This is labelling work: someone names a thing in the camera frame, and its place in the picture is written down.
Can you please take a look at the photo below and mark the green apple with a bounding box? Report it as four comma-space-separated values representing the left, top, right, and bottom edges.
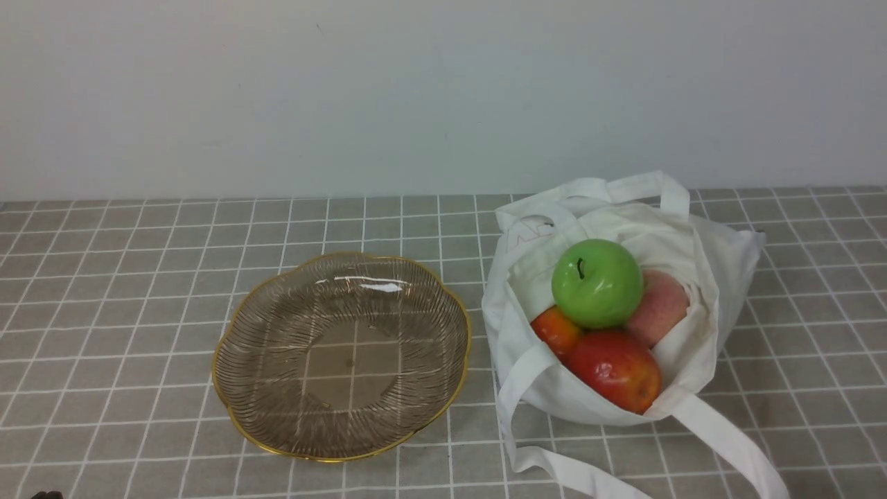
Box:
551, 239, 645, 329

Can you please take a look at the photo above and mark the small red-orange fruit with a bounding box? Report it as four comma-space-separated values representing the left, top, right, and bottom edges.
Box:
530, 306, 586, 361

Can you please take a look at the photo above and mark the gold-rimmed glass fruit bowl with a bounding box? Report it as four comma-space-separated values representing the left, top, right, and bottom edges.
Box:
212, 252, 472, 462

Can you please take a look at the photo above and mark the white cloth tote bag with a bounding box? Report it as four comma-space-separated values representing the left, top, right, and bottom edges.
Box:
482, 171, 789, 498

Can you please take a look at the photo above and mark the large red apple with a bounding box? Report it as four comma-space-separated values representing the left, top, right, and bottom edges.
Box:
563, 329, 662, 414

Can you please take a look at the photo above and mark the pink peach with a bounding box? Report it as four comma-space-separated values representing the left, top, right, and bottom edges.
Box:
623, 269, 690, 348

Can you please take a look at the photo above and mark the grey checked tablecloth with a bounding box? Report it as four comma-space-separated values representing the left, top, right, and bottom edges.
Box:
1, 186, 886, 498

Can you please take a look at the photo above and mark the dark object at bottom edge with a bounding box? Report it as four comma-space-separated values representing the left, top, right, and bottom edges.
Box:
31, 491, 64, 499

